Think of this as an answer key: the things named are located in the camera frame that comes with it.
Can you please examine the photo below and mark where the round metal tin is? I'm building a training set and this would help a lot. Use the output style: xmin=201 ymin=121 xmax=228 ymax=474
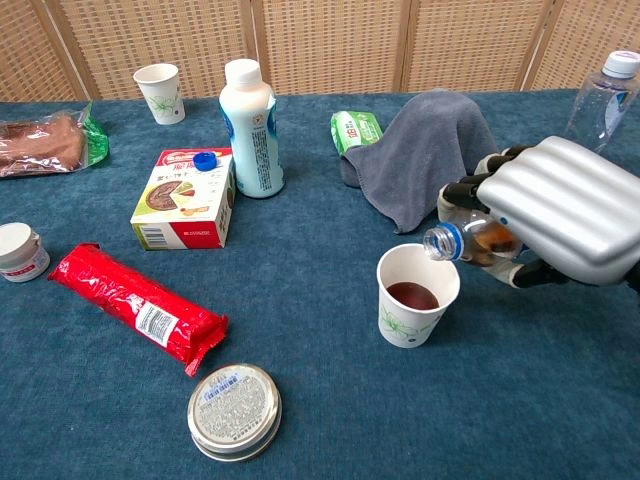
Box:
xmin=186 ymin=362 xmax=283 ymax=463

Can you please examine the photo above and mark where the small white jar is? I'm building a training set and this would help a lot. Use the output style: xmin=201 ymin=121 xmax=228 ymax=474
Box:
xmin=0 ymin=222 xmax=51 ymax=284

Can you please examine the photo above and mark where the green wet wipes pack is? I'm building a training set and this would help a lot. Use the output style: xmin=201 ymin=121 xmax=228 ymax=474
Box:
xmin=329 ymin=110 xmax=384 ymax=157

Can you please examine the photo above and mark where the wicker folding screen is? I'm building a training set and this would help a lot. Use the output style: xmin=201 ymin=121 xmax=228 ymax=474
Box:
xmin=0 ymin=0 xmax=640 ymax=103

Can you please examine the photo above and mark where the white milk drink bottle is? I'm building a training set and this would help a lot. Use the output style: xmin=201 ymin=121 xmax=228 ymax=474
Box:
xmin=218 ymin=58 xmax=286 ymax=199

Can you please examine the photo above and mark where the red white cake box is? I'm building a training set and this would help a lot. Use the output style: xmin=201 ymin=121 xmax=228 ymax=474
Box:
xmin=130 ymin=146 xmax=237 ymax=251

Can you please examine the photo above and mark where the red biscuit pack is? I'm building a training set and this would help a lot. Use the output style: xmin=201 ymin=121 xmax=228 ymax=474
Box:
xmin=47 ymin=242 xmax=230 ymax=378

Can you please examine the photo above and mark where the white paper cup green flower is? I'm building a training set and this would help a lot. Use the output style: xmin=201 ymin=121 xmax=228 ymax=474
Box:
xmin=132 ymin=63 xmax=186 ymax=126
xmin=376 ymin=243 xmax=461 ymax=349

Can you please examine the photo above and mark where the brown food bag green edge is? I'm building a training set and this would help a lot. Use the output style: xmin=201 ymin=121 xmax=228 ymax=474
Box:
xmin=0 ymin=101 xmax=110 ymax=179

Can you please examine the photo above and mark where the grey towel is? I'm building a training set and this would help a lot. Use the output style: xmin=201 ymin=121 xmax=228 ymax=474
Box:
xmin=339 ymin=88 xmax=501 ymax=235

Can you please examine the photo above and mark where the blue carpet table cover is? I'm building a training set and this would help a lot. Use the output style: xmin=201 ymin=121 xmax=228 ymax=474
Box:
xmin=0 ymin=88 xmax=640 ymax=480

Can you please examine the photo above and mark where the clear water bottle white cap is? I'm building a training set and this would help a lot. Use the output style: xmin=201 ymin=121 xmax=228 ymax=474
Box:
xmin=564 ymin=49 xmax=640 ymax=155

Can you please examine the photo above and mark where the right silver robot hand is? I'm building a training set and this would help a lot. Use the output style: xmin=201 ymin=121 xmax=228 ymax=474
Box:
xmin=437 ymin=135 xmax=640 ymax=291

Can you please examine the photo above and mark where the blue bottle cap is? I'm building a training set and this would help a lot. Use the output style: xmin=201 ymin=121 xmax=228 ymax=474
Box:
xmin=192 ymin=150 xmax=220 ymax=172

